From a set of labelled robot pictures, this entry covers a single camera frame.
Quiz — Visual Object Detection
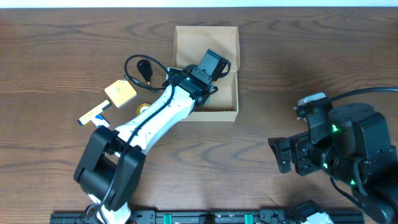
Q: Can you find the brown cardboard box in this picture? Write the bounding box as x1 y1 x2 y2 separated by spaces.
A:
172 25 241 123

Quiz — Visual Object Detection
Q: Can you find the yellow adhesive tape roll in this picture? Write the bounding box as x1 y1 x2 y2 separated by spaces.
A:
136 103 151 115

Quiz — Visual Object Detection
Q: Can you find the yellow sticky notepad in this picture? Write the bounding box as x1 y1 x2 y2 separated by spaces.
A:
104 79 137 108

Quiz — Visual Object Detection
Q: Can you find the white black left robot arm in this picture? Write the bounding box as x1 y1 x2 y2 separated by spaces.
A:
73 65 222 223

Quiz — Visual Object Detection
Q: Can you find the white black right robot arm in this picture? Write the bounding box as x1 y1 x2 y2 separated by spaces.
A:
268 103 397 223

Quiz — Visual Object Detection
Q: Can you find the black correction tape dispenser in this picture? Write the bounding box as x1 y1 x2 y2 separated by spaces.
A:
137 59 153 85

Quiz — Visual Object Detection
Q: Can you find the black ballpoint pen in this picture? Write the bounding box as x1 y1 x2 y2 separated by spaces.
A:
124 75 160 94

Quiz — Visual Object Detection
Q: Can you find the blue white staples box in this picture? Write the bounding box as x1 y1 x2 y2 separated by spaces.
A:
91 114 110 128

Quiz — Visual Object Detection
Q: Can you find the yellow highlighter marker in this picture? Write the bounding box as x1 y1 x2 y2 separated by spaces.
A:
77 100 111 126

